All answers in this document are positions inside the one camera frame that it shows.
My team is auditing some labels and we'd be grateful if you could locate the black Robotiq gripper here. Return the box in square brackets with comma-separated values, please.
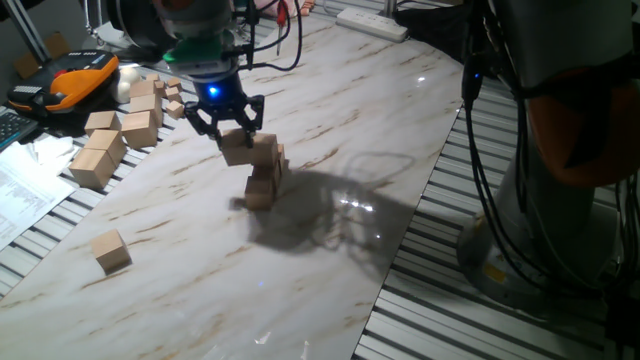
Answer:
[183, 73, 265, 151]

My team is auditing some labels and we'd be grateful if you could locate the green gripper mounting adapter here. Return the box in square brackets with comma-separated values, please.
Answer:
[162, 29, 240, 77]

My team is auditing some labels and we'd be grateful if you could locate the large wooden cube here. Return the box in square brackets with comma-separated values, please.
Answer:
[128, 93, 165, 128]
[68, 147, 117, 190]
[121, 110, 159, 150]
[83, 128, 128, 166]
[83, 110, 123, 137]
[128, 79, 157, 100]

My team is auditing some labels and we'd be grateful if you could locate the white rounded figurine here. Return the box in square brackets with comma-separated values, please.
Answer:
[112, 66, 144, 105]

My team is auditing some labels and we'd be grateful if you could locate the black round drum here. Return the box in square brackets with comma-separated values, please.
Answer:
[105, 0, 174, 56]

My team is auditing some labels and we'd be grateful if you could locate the orange black teach pendant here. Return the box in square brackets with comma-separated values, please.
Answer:
[6, 49, 121, 119]

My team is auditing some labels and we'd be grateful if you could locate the white power strip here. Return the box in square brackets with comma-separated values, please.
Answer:
[335, 7, 411, 44]

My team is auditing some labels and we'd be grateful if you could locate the crumpled white tissue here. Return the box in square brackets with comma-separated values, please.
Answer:
[24, 134, 81, 176]

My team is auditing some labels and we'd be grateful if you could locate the white marble pattern board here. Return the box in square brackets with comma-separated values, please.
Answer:
[0, 14, 471, 360]

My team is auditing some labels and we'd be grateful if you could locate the brown cardboard piece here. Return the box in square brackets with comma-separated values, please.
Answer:
[12, 33, 74, 81]

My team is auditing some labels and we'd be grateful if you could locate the black computer keyboard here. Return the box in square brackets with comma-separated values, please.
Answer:
[0, 105, 40, 153]

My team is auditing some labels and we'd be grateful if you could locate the printed white paper sheet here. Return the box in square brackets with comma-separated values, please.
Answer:
[0, 141, 77, 253]

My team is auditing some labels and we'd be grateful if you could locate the red handled screwdriver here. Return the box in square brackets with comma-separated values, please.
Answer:
[275, 0, 291, 56]

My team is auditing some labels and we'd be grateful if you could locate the thin aluminium frame strut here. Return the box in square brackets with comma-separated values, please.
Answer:
[0, 0, 54, 51]

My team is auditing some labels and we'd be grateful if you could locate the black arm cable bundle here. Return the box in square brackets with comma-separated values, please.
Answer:
[232, 0, 640, 311]

